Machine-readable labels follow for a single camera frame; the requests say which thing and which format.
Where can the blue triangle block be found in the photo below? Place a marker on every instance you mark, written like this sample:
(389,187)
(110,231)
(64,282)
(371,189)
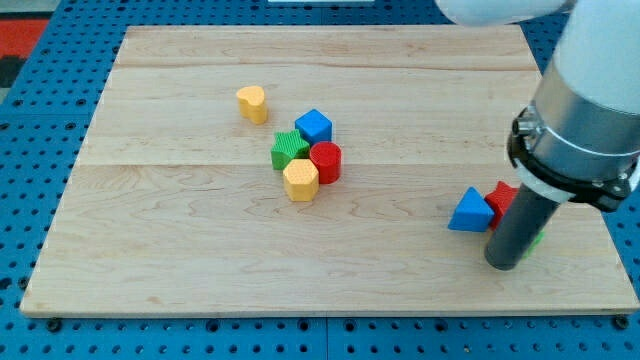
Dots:
(472,213)

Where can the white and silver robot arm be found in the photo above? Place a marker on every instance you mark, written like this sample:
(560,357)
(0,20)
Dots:
(578,139)

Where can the green circle block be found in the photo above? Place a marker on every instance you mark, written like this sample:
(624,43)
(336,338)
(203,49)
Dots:
(539,237)

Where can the yellow hexagon block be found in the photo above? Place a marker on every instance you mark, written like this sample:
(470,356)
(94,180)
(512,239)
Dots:
(301,180)

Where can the red cylinder block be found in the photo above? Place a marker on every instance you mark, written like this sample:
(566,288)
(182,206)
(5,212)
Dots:
(327,158)

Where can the green star block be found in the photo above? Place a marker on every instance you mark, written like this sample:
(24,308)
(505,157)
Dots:
(287,147)

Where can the blue cube block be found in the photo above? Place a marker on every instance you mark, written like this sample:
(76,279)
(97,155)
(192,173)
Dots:
(314,127)

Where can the light wooden board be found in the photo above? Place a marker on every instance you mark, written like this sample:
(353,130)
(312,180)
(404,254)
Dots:
(173,208)

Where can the yellow heart block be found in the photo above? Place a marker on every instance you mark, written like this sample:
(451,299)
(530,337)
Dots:
(252,104)

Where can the red star block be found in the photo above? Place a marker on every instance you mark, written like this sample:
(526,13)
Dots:
(499,200)

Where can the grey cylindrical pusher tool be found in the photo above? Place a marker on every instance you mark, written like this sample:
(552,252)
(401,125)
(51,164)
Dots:
(525,218)

